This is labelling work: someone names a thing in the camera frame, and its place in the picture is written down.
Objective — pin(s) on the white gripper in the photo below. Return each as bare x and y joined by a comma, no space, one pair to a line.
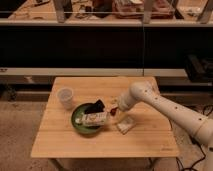
125,102

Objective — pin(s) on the red pepper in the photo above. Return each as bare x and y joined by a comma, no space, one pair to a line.
113,111

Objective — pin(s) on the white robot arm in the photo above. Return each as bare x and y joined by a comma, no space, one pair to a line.
197,125

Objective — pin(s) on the black object on plate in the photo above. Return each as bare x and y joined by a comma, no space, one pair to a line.
98,106

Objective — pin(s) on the white food package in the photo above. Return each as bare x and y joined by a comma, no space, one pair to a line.
93,119

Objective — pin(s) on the green plate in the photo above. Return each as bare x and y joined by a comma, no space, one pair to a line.
80,128

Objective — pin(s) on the wooden table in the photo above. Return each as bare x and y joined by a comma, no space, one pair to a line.
56,138

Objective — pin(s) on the black box on shelf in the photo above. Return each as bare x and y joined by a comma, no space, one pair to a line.
199,69

